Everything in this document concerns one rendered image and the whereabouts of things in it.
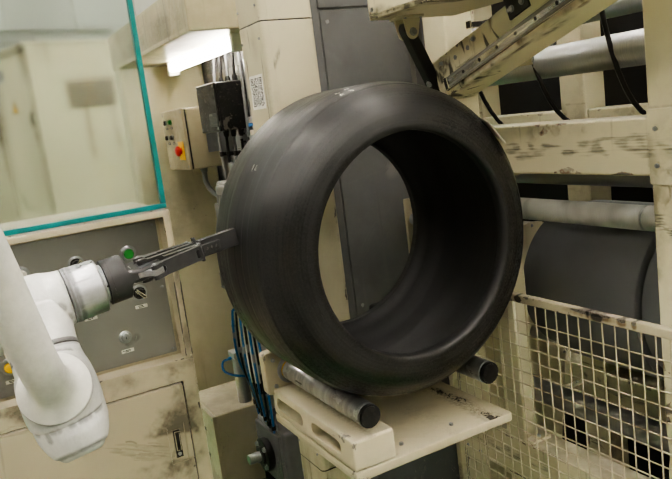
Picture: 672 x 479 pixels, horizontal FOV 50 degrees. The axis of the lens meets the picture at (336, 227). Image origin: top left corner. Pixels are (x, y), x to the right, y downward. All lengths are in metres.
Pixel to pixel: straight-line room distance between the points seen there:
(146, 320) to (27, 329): 0.89
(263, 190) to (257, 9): 0.51
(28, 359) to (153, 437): 0.92
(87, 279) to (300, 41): 0.73
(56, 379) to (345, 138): 0.59
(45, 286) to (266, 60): 0.70
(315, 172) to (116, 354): 0.83
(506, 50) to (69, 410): 1.05
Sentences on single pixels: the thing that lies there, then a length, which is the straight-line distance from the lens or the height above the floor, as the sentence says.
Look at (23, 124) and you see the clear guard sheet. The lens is 1.73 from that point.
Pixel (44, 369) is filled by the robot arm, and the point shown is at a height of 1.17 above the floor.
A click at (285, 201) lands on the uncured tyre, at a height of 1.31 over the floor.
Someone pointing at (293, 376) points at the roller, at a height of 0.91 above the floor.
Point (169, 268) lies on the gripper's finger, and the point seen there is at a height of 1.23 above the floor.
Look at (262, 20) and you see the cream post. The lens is 1.59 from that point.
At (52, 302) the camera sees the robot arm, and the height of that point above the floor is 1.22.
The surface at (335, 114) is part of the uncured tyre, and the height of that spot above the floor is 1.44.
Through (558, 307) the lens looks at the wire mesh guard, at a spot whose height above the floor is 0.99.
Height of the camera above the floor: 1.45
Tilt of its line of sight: 9 degrees down
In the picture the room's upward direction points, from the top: 7 degrees counter-clockwise
